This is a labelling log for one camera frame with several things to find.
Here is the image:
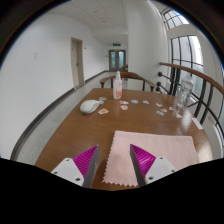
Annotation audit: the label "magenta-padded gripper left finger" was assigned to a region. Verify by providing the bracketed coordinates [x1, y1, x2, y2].
[50, 144, 100, 189]

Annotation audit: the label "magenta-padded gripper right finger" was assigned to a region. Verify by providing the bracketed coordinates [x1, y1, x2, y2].
[129, 143, 177, 188]

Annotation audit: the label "pink towel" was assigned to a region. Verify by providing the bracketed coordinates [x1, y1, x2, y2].
[102, 130, 199, 188]

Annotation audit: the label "white paper sheet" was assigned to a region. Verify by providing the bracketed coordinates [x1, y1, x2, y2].
[191, 117, 204, 130]

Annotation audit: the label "white computer mouse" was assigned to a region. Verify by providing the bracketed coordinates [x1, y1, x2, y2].
[79, 99, 101, 115]

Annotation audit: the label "clear plastic shaker bottle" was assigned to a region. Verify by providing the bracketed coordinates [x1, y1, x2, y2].
[175, 74, 195, 113]

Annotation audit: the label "white spray bottle orange label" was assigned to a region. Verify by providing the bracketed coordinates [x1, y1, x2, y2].
[112, 70, 123, 101]

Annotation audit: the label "wooden armchair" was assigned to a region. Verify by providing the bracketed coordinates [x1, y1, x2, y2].
[99, 71, 156, 93]

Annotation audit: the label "wooden handrail black bars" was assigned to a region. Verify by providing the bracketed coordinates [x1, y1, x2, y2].
[155, 61, 224, 148]

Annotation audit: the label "white single door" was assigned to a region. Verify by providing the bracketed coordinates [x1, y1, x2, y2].
[70, 37, 86, 89]

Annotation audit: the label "glass double door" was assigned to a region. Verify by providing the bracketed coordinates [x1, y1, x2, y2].
[108, 49, 127, 72]

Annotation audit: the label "black-framed three-pane window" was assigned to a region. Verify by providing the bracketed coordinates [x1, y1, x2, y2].
[170, 34, 204, 98]

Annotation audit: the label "arched black-framed window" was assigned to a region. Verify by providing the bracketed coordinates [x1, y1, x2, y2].
[160, 8, 190, 31]

